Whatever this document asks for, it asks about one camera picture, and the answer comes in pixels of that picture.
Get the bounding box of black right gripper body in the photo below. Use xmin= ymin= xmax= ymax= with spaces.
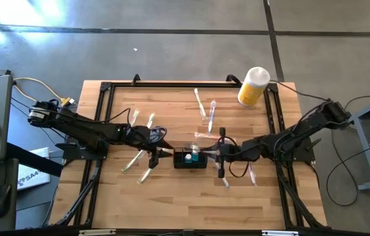
xmin=218 ymin=127 xmax=261 ymax=178

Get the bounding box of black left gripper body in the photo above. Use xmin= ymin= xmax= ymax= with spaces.
xmin=126 ymin=125 xmax=160 ymax=169

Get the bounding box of pink toothbrush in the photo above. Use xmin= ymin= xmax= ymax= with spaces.
xmin=193 ymin=131 xmax=221 ymax=140

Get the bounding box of green toothbrush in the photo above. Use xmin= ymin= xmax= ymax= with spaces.
xmin=137 ymin=167 xmax=155 ymax=185
xmin=145 ymin=112 xmax=156 ymax=129
xmin=129 ymin=109 xmax=140 ymax=127
xmin=121 ymin=149 xmax=149 ymax=174

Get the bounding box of purple toothbrush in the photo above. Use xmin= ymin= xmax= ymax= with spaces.
xmin=248 ymin=162 xmax=257 ymax=186

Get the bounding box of long blue toothbrush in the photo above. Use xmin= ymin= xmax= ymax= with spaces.
xmin=215 ymin=162 xmax=231 ymax=189

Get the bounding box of black wire caddy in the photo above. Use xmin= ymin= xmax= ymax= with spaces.
xmin=173 ymin=147 xmax=209 ymax=169

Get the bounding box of short blue toothbrush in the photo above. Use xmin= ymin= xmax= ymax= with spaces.
xmin=207 ymin=100 xmax=217 ymax=134

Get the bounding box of white toothbrush in clear wrapper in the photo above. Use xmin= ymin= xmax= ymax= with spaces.
xmin=193 ymin=87 xmax=208 ymax=121

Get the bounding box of yellow canister with white lid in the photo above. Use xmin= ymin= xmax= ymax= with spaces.
xmin=237 ymin=66 xmax=271 ymax=108

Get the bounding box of white table clamp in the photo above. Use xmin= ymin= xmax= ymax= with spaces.
xmin=79 ymin=229 xmax=117 ymax=236
xmin=262 ymin=230 xmax=299 ymax=236

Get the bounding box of black diagonal beam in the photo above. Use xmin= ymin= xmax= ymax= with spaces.
xmin=6 ymin=142 xmax=64 ymax=178

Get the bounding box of white printed paper sheet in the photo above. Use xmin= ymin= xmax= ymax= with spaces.
xmin=16 ymin=147 xmax=51 ymax=191

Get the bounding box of black aluminium table frame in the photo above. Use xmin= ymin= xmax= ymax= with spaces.
xmin=53 ymin=74 xmax=328 ymax=230

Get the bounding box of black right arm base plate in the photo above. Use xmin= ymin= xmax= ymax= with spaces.
xmin=268 ymin=136 xmax=322 ymax=162

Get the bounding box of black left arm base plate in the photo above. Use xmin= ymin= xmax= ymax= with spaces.
xmin=55 ymin=142 xmax=109 ymax=161

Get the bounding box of yellow cable connector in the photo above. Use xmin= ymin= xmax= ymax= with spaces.
xmin=60 ymin=97 xmax=76 ymax=108

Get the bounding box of black floor cable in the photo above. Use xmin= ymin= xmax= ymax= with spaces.
xmin=326 ymin=141 xmax=370 ymax=207
xmin=331 ymin=94 xmax=370 ymax=165

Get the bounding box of yellow cable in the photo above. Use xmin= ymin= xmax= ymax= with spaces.
xmin=0 ymin=54 xmax=74 ymax=124

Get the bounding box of grey metal table frame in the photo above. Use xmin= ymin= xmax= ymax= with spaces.
xmin=337 ymin=91 xmax=370 ymax=191

